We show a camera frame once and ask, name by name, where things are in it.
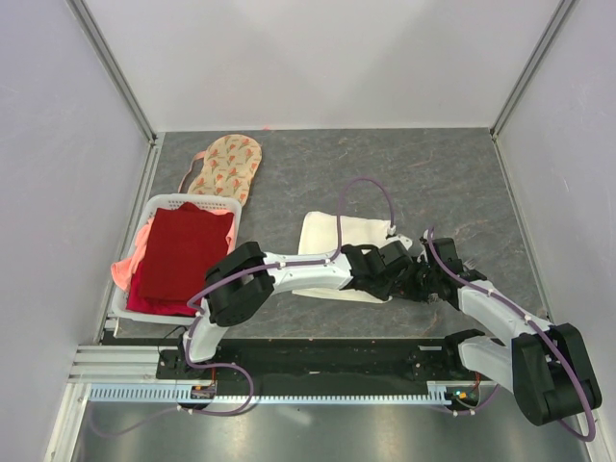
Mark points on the white plastic basket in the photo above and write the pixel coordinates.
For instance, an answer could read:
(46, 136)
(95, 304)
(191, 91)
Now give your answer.
(171, 202)

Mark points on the red cloth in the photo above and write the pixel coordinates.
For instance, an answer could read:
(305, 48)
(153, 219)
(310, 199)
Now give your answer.
(182, 245)

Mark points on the white slotted cable duct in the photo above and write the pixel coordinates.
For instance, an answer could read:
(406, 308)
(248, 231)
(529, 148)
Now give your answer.
(193, 394)

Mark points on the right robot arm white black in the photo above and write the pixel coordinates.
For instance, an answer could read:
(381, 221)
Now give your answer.
(545, 366)

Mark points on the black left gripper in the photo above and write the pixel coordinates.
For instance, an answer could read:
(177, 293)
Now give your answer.
(386, 291)

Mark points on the pink cloth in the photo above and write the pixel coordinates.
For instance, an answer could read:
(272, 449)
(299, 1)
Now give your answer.
(123, 270)

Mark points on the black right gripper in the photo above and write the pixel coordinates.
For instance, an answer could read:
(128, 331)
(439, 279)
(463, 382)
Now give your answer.
(408, 290)

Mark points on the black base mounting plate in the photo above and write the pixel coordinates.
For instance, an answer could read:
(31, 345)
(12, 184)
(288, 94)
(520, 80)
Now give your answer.
(419, 359)

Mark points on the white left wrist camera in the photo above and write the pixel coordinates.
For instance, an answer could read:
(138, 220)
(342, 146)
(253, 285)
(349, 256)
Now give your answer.
(392, 235)

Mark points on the floral beige eye mask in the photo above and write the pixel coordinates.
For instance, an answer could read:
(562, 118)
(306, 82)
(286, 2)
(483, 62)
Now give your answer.
(226, 168)

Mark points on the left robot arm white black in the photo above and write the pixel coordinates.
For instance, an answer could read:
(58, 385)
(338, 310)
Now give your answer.
(237, 287)

